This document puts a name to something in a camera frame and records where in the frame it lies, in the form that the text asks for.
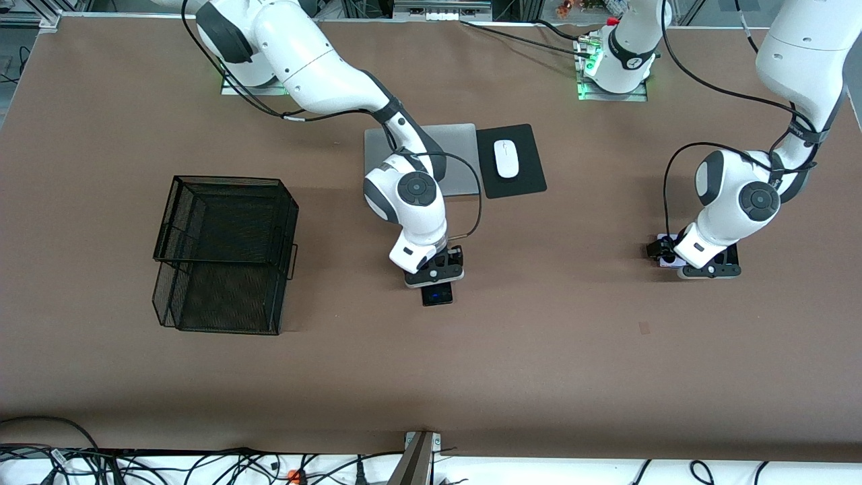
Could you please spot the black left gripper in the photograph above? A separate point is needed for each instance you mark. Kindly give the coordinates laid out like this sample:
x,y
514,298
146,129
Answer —
x,y
730,254

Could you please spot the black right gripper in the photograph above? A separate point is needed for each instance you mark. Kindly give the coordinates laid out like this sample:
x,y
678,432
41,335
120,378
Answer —
x,y
453,257

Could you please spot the lavender flip phone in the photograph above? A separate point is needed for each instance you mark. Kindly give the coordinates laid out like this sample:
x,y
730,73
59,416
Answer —
x,y
667,265

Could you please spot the black slab smartphone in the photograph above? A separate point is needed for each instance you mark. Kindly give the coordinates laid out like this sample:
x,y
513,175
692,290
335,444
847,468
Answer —
x,y
438,296

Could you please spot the black flip phone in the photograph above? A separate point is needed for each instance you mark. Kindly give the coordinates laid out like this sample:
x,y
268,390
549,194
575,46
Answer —
x,y
731,256

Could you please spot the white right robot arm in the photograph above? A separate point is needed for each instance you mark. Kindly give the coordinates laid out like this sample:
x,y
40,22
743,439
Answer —
x,y
303,60

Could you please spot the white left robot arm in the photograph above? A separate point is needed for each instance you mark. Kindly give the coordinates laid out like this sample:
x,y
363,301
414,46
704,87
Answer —
x,y
801,60

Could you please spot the black mouse pad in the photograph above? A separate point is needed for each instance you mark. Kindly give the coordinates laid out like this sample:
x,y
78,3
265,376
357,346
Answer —
x,y
528,182

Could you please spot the white computer mouse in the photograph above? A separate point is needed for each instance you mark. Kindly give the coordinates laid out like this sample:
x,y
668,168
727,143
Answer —
x,y
506,158

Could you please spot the silver closed laptop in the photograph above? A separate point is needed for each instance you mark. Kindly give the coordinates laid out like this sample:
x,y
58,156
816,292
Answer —
x,y
465,141

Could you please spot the black two-tier mesh tray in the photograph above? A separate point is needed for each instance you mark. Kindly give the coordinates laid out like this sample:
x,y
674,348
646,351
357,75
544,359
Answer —
x,y
222,222

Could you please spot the grey power strip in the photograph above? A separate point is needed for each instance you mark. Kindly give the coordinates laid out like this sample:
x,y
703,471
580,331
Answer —
x,y
441,15

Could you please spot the small orange figurine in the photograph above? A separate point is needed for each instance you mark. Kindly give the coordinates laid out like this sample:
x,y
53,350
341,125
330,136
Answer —
x,y
564,7

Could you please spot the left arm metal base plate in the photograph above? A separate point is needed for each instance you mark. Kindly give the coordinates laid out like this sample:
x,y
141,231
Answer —
x,y
640,98

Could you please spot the grey metal camera bracket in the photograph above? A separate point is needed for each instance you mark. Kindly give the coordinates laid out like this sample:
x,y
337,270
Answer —
x,y
414,465

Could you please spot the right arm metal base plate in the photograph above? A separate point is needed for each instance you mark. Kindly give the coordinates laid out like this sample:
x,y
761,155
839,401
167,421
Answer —
x,y
232,89

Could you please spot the aluminium frame corner rail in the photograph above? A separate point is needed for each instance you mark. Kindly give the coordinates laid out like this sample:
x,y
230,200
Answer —
x,y
47,20

